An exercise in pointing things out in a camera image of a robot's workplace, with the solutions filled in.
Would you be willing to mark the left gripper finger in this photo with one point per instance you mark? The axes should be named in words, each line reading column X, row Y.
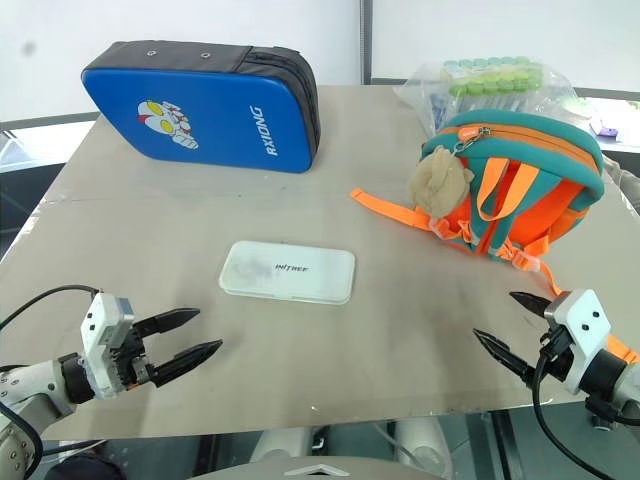
column 187, row 357
column 167, row 320

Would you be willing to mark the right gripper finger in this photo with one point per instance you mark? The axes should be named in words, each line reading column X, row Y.
column 532, row 302
column 502, row 350

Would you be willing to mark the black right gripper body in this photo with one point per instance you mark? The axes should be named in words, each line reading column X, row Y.
column 557, row 357

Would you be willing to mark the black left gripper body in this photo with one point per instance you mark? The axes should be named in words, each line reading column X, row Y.
column 131, row 361

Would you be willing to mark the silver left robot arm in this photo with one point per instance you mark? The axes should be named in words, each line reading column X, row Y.
column 31, row 385

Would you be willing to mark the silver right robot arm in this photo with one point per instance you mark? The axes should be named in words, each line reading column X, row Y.
column 607, row 375

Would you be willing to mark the teal and orange backpack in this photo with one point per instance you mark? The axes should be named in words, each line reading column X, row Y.
column 550, row 200

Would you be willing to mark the white plastic box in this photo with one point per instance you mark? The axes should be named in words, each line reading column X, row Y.
column 300, row 274

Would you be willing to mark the dark rounded shape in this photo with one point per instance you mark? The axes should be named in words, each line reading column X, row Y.
column 85, row 467

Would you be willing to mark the beige plush zipper charm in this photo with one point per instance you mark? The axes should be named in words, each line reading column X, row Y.
column 440, row 182

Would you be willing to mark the grey chevron-marked robot torso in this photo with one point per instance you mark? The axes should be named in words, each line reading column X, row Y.
column 320, row 470

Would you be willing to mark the small purple object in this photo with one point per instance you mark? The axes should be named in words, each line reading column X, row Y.
column 607, row 131

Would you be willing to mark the clear bag of capped tubes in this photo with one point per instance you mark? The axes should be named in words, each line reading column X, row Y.
column 500, row 82

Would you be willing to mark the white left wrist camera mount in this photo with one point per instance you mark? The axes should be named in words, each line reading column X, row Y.
column 102, row 320

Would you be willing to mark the black vertical post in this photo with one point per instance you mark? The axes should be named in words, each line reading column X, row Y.
column 366, row 40

